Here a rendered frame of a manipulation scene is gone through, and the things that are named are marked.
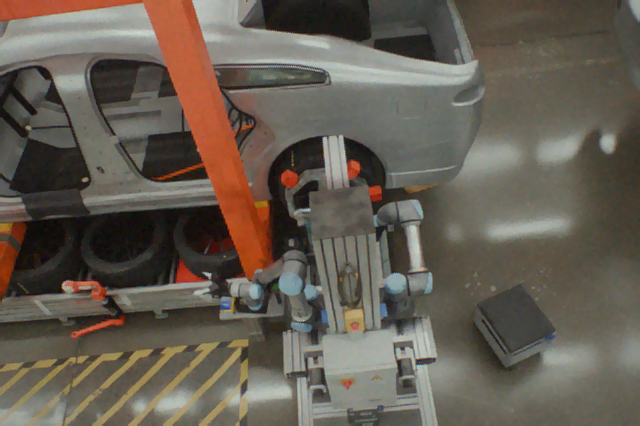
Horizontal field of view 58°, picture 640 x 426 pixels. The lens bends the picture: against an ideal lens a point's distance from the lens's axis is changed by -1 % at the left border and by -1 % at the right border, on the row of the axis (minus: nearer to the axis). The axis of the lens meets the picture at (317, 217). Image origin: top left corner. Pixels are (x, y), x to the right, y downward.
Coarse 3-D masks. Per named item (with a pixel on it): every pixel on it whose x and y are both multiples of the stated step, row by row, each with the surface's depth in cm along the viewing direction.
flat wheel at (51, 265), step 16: (32, 224) 461; (48, 224) 458; (64, 224) 453; (32, 240) 450; (64, 240) 443; (80, 240) 453; (32, 256) 443; (64, 256) 434; (80, 256) 450; (16, 272) 429; (32, 272) 427; (48, 272) 427; (64, 272) 438; (16, 288) 435; (32, 288) 433; (48, 288) 438
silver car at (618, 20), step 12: (624, 0) 435; (636, 0) 423; (612, 12) 463; (624, 12) 433; (636, 12) 418; (612, 24) 462; (624, 24) 433; (636, 24) 417; (624, 36) 434; (636, 36) 417; (624, 48) 436; (636, 48) 418; (624, 60) 446; (636, 60) 420; (636, 72) 424; (636, 84) 435
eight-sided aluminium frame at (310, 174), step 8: (320, 168) 375; (304, 176) 374; (312, 176) 372; (320, 176) 372; (304, 184) 377; (352, 184) 379; (360, 184) 379; (288, 192) 383; (288, 200) 389; (288, 208) 396
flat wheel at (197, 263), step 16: (192, 208) 448; (208, 208) 451; (176, 224) 441; (192, 224) 448; (208, 224) 439; (224, 224) 440; (176, 240) 431; (192, 240) 452; (192, 256) 420; (208, 256) 418; (224, 256) 417; (192, 272) 435; (208, 272) 423; (224, 272) 424; (240, 272) 430
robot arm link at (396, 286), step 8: (392, 280) 327; (400, 280) 325; (408, 280) 326; (384, 288) 330; (392, 288) 324; (400, 288) 323; (408, 288) 325; (392, 296) 328; (400, 296) 328; (408, 296) 329
